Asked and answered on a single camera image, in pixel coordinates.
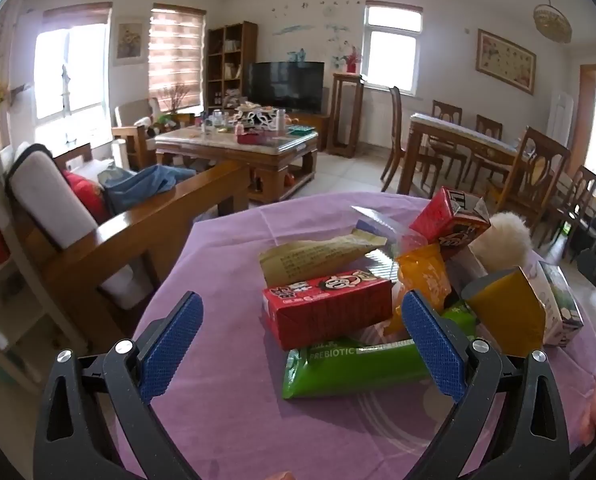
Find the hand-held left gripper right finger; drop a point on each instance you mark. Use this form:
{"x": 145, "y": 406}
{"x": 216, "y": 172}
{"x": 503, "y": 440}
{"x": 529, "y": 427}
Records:
{"x": 433, "y": 345}

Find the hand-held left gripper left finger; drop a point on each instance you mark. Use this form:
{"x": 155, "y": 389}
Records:
{"x": 173, "y": 345}

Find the green drink pouch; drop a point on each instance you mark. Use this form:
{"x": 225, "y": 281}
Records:
{"x": 353, "y": 370}

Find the red carton with cartoon face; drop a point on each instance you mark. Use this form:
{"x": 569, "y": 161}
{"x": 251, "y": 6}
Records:
{"x": 328, "y": 315}

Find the person's left hand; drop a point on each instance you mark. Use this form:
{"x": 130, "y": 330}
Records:
{"x": 278, "y": 476}

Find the white printed small box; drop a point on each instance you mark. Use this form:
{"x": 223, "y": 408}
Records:
{"x": 563, "y": 305}

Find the orange plastic wrapper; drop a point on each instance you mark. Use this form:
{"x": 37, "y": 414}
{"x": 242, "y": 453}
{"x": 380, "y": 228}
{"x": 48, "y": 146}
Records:
{"x": 425, "y": 270}

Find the mustard yellow cardboard box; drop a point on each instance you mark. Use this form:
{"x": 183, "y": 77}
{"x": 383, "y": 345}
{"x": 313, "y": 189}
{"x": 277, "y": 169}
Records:
{"x": 508, "y": 310}

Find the wooden dining chair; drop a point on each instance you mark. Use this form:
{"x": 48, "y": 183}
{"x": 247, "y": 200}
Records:
{"x": 583, "y": 185}
{"x": 447, "y": 110}
{"x": 395, "y": 110}
{"x": 488, "y": 127}
{"x": 538, "y": 160}

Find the purple tablecloth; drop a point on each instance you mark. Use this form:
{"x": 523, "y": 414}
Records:
{"x": 228, "y": 260}

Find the white fluffy ball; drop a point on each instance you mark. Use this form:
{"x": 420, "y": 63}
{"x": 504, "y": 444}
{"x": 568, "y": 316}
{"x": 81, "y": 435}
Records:
{"x": 503, "y": 240}

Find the wooden sofa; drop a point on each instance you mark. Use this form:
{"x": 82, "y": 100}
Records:
{"x": 143, "y": 225}

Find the red carton with open spout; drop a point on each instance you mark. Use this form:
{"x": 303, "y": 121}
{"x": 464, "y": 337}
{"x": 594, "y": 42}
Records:
{"x": 435, "y": 220}

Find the clear plastic wrapper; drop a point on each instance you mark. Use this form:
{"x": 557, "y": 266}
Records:
{"x": 378, "y": 217}

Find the beige paper packet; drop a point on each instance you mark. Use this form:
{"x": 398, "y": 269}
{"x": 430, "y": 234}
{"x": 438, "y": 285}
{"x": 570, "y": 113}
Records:
{"x": 308, "y": 260}

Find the white standing air conditioner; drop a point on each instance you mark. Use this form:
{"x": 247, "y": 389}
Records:
{"x": 561, "y": 117}

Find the blue jeans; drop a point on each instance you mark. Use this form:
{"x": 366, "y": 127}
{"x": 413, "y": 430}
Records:
{"x": 138, "y": 185}

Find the red cushion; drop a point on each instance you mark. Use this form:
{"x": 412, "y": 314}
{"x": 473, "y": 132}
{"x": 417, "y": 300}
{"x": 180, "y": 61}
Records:
{"x": 85, "y": 195}

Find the grey sofa cushion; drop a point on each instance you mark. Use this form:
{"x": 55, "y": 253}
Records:
{"x": 43, "y": 195}

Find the wooden dining table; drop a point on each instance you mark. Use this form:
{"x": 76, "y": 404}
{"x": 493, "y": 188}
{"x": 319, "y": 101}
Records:
{"x": 453, "y": 135}

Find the wooden coffee table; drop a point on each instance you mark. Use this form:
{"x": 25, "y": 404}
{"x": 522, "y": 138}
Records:
{"x": 278, "y": 157}

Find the wide framed picture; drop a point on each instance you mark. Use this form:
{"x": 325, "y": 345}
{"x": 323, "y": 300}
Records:
{"x": 505, "y": 62}

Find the wooden armchair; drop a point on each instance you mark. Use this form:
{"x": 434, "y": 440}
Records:
{"x": 130, "y": 115}

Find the pile of small household items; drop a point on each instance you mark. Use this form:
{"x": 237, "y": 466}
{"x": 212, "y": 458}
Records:
{"x": 253, "y": 120}

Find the wooden television cabinet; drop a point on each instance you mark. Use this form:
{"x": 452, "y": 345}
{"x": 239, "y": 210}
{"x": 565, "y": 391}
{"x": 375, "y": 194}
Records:
{"x": 318, "y": 127}

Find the pendant ceiling lamp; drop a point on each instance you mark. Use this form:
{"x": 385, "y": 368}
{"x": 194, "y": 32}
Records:
{"x": 553, "y": 22}

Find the tall wooden stand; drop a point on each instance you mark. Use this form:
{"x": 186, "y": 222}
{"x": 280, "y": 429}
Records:
{"x": 345, "y": 77}

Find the black television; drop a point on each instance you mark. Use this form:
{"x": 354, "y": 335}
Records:
{"x": 285, "y": 85}

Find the window with brown blinds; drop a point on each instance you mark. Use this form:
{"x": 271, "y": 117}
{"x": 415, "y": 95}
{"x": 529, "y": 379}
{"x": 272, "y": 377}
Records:
{"x": 178, "y": 55}

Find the large bright window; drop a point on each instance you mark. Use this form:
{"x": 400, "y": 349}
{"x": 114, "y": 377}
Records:
{"x": 73, "y": 70}

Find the small white-framed window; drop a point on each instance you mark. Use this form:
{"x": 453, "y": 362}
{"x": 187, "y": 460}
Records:
{"x": 390, "y": 55}

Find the red flower vase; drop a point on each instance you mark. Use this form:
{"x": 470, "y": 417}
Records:
{"x": 352, "y": 62}

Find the framed flower picture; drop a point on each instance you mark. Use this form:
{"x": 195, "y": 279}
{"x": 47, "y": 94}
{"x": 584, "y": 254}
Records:
{"x": 129, "y": 42}

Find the wooden bookshelf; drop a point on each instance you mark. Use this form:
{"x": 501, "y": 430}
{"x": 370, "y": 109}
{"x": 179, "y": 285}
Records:
{"x": 250, "y": 45}

